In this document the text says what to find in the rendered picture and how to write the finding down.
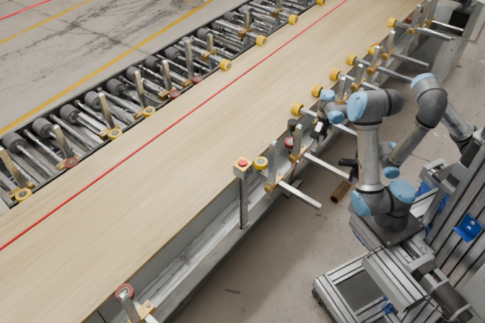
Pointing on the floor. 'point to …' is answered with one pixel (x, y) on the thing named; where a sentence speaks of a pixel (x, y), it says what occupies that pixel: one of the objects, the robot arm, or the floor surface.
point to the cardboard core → (340, 192)
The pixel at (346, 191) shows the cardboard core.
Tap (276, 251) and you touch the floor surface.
